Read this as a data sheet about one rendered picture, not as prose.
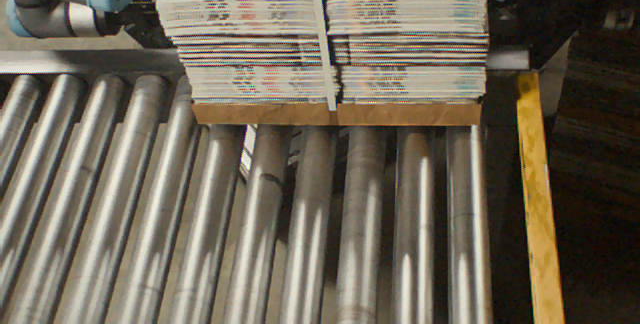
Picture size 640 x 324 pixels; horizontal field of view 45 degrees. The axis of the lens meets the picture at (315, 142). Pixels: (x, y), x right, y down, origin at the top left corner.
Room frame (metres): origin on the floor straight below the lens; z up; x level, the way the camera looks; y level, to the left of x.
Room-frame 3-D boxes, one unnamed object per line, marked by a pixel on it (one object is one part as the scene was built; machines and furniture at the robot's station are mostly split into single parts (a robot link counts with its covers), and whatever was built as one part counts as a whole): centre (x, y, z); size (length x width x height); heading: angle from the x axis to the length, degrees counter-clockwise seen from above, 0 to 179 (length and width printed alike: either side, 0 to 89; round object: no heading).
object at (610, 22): (0.79, -0.46, 0.80); 0.08 x 0.05 x 0.08; 167
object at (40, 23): (0.99, 0.39, 0.81); 0.11 x 0.08 x 0.09; 77
